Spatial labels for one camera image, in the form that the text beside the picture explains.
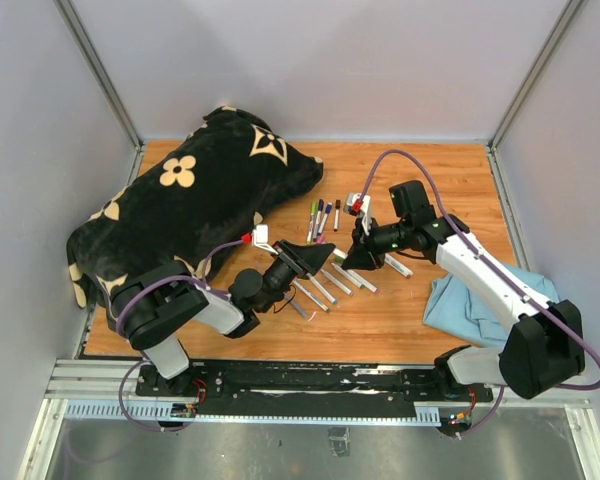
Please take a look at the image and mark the light green marker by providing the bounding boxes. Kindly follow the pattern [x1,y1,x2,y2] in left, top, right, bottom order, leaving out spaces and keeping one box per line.
[306,201,318,245]

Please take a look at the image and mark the magenta cap marker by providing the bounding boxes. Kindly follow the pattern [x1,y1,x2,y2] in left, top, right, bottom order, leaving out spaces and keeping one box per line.
[385,254,413,278]

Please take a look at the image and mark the light blue cloth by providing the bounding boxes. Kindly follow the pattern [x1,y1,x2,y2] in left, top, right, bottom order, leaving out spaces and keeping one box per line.
[422,263,563,349]

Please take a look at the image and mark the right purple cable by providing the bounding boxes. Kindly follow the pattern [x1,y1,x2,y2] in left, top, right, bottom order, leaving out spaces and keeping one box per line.
[361,148,600,441]

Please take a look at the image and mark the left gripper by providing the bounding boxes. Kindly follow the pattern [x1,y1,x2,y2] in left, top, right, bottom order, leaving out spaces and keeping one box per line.
[260,240,336,313]

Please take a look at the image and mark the black cap whiteboard marker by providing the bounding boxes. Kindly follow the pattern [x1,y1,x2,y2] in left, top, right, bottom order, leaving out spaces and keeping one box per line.
[333,199,341,232]

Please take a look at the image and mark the blue cap whiteboard marker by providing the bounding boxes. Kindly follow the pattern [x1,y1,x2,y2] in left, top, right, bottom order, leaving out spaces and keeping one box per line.
[317,202,333,236]

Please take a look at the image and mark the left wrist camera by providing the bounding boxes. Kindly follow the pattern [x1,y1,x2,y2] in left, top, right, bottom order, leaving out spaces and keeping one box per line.
[251,224,277,255]

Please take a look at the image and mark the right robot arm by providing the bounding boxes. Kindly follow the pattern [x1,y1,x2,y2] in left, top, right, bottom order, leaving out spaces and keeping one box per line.
[342,180,585,400]

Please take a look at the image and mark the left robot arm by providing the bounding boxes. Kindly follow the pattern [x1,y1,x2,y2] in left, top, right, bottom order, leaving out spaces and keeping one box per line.
[110,240,335,396]

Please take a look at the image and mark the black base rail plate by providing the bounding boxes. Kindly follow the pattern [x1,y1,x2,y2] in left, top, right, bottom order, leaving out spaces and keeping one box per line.
[135,359,493,411]

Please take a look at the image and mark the dark blue marker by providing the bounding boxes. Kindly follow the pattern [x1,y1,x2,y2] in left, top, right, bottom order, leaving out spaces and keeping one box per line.
[312,199,324,242]

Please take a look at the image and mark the green cap white marker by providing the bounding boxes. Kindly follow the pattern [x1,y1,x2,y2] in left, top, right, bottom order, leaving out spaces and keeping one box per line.
[331,262,365,289]

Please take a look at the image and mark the purple marker grey body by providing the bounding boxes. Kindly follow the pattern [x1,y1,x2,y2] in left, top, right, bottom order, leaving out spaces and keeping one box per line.
[288,299,310,320]

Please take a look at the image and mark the purple cable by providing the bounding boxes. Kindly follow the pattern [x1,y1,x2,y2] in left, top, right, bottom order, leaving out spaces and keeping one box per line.
[114,238,246,433]
[361,148,600,441]

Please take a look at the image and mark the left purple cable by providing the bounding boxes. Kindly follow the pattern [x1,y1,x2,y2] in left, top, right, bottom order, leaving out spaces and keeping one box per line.
[114,238,246,433]

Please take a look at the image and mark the slotted cable duct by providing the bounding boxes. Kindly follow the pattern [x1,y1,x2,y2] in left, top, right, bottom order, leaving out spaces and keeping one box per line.
[65,397,441,427]

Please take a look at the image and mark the pink cap marker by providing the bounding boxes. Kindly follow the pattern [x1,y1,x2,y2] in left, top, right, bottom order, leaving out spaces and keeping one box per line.
[349,270,378,293]

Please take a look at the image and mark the lavender cap marker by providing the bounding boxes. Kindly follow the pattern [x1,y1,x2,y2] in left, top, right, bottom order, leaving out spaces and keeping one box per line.
[320,269,353,296]

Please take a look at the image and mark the black floral plush blanket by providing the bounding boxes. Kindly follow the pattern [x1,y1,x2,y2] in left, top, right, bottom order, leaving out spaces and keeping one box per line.
[66,106,324,309]

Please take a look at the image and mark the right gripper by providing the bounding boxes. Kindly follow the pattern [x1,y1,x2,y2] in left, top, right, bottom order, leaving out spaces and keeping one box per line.
[341,215,411,271]

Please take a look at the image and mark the light blue marker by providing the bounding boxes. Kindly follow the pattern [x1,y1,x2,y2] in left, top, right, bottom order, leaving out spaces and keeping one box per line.
[309,276,338,305]

